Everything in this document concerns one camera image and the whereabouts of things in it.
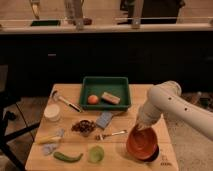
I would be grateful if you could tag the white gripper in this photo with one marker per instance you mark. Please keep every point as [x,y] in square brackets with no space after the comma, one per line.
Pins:
[140,125]

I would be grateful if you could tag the orange bowl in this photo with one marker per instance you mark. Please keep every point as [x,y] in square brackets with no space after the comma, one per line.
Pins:
[141,144]

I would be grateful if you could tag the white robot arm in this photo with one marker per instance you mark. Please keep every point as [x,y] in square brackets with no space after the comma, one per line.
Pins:
[166,98]

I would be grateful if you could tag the silver fork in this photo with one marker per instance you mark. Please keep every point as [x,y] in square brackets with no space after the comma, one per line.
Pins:
[103,136]

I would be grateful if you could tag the dark bowl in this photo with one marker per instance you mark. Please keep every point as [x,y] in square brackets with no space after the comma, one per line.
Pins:
[154,156]

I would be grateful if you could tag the brown sponge block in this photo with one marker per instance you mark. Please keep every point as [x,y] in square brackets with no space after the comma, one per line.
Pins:
[110,98]

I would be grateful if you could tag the green plastic tray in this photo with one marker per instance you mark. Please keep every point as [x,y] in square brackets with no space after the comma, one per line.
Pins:
[117,86]

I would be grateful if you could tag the orange fruit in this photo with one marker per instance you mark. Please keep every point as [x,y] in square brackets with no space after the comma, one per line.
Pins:
[93,99]

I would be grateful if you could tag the bunch of dark grapes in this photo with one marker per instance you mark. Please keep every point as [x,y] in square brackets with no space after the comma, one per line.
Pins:
[84,127]

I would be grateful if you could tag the green chili pepper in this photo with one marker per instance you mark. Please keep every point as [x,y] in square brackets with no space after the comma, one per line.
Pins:
[62,157]

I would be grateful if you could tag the white round container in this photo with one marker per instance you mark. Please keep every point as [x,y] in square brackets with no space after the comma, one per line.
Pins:
[52,112]

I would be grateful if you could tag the crumpled blue cloth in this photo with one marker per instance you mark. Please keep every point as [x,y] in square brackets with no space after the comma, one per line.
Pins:
[47,149]

